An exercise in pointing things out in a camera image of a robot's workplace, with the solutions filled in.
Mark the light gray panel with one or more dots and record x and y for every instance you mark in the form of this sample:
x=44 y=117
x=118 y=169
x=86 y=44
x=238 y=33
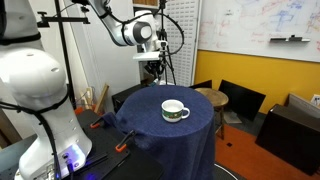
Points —
x=301 y=106

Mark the gray floor board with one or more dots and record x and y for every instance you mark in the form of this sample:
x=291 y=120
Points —
x=231 y=118

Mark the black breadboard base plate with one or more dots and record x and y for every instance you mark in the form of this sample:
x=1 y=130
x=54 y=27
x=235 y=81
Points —
x=140 y=166

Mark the black camera stand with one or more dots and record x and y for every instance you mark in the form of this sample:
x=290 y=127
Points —
x=61 y=33

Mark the blue table cloth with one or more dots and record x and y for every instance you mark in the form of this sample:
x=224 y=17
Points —
x=173 y=146

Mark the round wooden stool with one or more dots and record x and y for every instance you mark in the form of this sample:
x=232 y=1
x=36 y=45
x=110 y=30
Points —
x=211 y=96

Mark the black flat bar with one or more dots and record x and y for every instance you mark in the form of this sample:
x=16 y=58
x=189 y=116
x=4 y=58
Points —
x=91 y=163

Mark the scribbled whiteboard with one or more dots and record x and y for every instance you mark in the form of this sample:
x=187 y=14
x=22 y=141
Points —
x=250 y=26

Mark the orange and black clamp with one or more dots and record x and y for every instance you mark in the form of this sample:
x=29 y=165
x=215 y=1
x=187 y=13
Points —
x=120 y=147
x=95 y=125

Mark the whiteboard eraser tray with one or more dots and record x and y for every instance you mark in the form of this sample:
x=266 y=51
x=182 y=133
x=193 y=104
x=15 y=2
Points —
x=288 y=39

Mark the small black floor object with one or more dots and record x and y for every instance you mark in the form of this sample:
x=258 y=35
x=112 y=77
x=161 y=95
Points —
x=228 y=145

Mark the black cabinet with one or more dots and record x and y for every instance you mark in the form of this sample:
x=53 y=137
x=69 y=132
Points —
x=286 y=140

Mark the black speaker box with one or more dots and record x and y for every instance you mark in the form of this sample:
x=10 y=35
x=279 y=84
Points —
x=126 y=96

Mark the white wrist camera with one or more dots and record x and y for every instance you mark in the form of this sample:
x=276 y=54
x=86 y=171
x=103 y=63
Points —
x=146 y=56

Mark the white wall outlet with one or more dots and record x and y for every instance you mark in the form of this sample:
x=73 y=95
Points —
x=315 y=100

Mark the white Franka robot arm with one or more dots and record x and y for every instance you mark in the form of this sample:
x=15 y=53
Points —
x=33 y=76

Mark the black camera tripod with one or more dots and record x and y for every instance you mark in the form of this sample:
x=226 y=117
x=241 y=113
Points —
x=163 y=20

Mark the green and white mug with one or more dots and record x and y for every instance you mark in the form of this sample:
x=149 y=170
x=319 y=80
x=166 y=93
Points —
x=171 y=116

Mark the small black leaning monitor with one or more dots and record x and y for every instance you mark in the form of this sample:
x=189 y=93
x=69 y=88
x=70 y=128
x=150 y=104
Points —
x=203 y=84

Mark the large black monitor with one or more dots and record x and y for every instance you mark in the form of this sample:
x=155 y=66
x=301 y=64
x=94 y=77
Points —
x=240 y=100

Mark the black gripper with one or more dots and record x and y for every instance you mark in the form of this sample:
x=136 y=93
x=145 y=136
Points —
x=154 y=66

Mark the wooden plank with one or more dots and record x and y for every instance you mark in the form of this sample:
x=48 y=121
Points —
x=102 y=98

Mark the white perforated panel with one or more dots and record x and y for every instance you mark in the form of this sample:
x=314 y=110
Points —
x=186 y=50

